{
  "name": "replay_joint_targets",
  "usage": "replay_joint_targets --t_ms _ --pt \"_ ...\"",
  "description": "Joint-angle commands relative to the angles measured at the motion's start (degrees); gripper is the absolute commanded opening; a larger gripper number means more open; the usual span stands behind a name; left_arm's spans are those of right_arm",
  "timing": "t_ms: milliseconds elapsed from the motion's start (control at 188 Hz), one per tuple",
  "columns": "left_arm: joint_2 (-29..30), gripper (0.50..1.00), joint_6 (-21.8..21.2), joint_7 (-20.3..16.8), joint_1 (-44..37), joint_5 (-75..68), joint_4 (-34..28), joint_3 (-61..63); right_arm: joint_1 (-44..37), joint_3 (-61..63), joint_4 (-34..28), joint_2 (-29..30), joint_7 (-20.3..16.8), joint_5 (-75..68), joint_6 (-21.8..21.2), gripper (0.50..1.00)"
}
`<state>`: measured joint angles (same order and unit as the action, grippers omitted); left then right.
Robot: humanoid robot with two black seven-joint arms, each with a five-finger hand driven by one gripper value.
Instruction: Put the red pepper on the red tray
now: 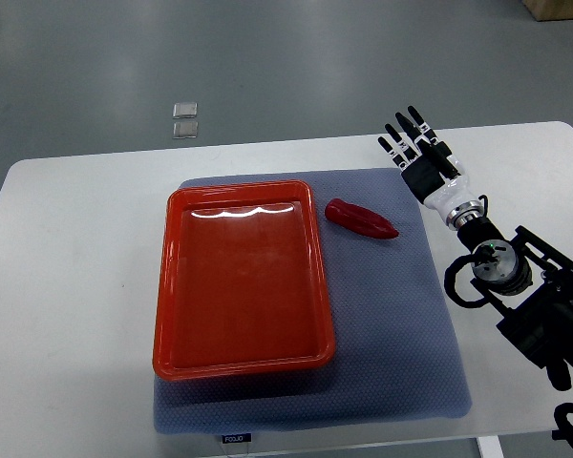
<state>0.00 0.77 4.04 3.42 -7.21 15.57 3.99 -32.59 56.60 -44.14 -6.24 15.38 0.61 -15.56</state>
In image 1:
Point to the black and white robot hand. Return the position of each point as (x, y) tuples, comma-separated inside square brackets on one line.
[(430, 169)]

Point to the red pepper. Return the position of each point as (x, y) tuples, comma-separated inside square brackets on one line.
[(359, 220)]

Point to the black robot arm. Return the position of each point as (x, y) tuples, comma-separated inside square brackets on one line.
[(528, 281)]

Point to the red plastic tray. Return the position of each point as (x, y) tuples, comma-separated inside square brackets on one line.
[(242, 285)]

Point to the blue-grey textured mat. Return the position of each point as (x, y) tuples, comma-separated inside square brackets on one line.
[(396, 355)]

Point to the cardboard box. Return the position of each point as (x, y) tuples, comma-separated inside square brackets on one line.
[(550, 10)]

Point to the upper metal floor plate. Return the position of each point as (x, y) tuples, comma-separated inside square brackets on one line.
[(185, 110)]

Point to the white table leg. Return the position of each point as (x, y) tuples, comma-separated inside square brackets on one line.
[(489, 447)]

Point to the black table label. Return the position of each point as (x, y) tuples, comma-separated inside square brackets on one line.
[(238, 438)]

